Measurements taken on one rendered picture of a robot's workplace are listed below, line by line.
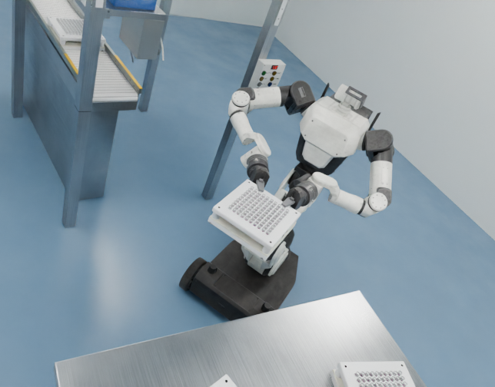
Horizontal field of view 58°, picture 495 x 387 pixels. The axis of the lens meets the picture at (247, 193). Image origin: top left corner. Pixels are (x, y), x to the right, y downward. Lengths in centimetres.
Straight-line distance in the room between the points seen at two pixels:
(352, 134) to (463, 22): 302
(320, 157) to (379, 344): 83
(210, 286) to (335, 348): 101
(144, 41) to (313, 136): 92
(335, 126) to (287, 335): 91
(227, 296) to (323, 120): 105
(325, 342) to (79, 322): 128
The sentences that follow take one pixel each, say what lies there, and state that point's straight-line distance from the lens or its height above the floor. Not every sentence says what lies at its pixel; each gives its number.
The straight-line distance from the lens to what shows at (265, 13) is 248.
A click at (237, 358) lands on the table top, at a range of 142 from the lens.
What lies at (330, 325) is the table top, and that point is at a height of 86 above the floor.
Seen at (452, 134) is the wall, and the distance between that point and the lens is 478.
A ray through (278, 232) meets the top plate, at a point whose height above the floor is 104.
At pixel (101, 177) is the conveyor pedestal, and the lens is 287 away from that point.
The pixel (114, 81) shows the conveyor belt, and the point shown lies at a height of 83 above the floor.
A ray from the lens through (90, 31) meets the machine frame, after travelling 207.
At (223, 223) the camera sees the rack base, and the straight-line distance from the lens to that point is 154.
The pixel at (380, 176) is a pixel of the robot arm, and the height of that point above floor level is 114.
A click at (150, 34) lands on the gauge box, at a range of 226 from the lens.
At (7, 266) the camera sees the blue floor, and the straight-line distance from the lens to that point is 259.
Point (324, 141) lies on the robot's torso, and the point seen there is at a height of 113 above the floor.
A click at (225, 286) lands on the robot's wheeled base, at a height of 19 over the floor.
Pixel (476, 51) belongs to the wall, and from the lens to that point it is 472.
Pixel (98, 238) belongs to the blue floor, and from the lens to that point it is 274.
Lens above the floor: 202
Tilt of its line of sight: 37 degrees down
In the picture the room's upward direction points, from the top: 24 degrees clockwise
